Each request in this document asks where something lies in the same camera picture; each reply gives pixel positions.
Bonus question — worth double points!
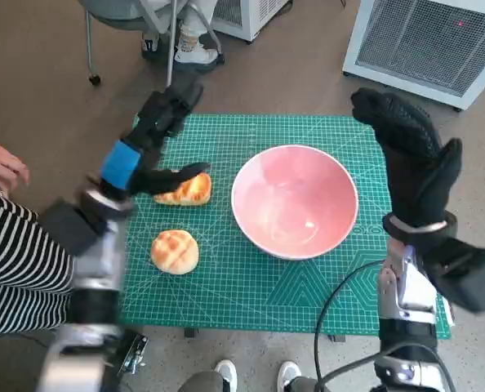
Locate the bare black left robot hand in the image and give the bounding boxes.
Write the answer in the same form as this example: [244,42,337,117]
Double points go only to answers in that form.
[85,81,211,201]

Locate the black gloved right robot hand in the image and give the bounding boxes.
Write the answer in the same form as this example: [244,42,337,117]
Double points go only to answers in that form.
[350,87,464,228]

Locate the oblong toasted toy bread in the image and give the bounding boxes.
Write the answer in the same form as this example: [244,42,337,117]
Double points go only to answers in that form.
[153,171,213,206]

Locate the round scored toy bread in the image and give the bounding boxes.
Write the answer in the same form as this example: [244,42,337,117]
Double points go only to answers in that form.
[150,229,200,274]

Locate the pink bowl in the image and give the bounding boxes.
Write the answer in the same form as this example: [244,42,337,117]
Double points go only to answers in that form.
[230,145,359,261]

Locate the large white grille appliance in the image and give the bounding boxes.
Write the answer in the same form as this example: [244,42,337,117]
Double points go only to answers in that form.
[342,0,485,111]

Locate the seated person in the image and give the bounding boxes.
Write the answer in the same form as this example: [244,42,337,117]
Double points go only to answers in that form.
[140,0,226,71]

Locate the grey office chair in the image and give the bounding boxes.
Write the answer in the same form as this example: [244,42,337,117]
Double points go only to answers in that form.
[77,0,227,89]

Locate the green cutting mat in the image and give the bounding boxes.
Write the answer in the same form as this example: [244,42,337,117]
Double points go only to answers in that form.
[118,113,452,340]

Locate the black silver metal clamp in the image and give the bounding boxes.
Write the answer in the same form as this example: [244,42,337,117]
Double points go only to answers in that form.
[115,331,149,375]

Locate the small white grille appliance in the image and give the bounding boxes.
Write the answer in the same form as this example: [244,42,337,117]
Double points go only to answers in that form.
[211,0,295,43]

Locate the grey leg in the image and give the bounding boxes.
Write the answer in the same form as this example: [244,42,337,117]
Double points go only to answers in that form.
[287,375,329,392]
[176,369,227,392]

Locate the white shoe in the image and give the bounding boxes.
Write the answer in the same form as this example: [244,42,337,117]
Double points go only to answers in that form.
[214,359,238,392]
[277,360,303,392]

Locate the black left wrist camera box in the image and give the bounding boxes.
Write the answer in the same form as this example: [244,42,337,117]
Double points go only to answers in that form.
[42,198,105,257]

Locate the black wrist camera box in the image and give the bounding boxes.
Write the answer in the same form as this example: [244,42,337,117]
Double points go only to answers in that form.
[420,235,485,315]
[42,198,105,257]

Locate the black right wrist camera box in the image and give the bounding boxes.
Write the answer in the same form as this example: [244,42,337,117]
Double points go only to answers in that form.
[420,235,485,315]

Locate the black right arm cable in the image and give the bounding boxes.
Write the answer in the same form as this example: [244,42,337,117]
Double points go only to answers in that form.
[314,261,458,392]

